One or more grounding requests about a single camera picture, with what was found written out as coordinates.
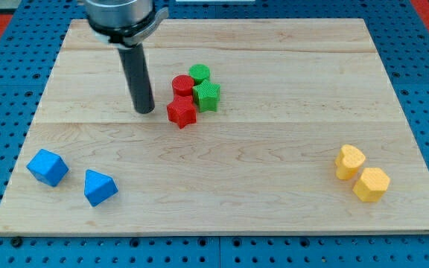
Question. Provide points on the green star block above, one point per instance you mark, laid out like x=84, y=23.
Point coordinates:
x=207, y=96

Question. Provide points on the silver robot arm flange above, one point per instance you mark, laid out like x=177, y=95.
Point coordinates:
x=123, y=23

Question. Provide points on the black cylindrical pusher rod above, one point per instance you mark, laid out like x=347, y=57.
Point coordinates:
x=135, y=70

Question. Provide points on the green cylinder block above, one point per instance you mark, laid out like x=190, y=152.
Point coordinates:
x=199, y=73

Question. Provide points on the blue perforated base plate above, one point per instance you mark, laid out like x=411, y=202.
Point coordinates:
x=28, y=49

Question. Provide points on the yellow heart block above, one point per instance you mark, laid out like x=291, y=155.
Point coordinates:
x=348, y=161

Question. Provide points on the red star block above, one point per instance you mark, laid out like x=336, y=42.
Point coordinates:
x=181, y=111

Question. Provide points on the red cylinder block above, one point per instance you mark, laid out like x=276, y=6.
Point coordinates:
x=182, y=85

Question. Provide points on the yellow hexagon block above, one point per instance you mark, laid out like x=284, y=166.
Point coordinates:
x=372, y=184

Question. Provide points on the blue cube block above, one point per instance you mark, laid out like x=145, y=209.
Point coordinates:
x=47, y=167

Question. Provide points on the wooden board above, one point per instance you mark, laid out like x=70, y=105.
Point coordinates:
x=292, y=93

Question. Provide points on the blue triangle block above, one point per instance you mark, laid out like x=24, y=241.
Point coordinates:
x=98, y=187

